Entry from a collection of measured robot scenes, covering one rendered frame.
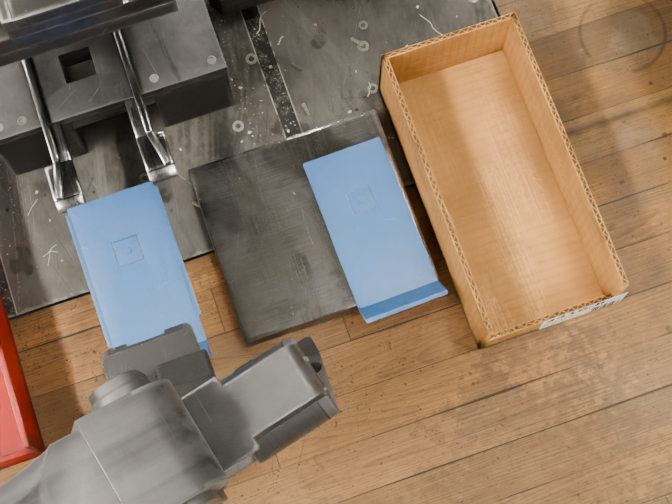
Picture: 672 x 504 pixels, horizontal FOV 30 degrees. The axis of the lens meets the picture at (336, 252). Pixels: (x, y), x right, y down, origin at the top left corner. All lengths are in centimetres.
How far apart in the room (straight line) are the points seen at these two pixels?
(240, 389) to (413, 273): 33
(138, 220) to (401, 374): 25
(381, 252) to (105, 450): 42
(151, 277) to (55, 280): 13
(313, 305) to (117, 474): 39
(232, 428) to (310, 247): 34
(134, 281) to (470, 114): 33
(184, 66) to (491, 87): 27
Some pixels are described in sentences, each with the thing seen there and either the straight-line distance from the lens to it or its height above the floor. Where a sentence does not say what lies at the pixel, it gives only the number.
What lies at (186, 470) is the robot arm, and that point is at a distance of 69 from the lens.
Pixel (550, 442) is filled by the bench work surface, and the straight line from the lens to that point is 106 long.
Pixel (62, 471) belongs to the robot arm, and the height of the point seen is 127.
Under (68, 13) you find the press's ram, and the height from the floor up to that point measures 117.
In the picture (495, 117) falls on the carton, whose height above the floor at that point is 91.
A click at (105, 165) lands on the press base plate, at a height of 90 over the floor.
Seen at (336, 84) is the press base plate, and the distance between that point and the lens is 112.
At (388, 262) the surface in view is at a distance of 105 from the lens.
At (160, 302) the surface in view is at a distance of 98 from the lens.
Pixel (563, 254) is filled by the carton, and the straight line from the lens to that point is 108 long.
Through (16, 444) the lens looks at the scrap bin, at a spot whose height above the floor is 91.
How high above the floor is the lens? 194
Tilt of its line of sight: 75 degrees down
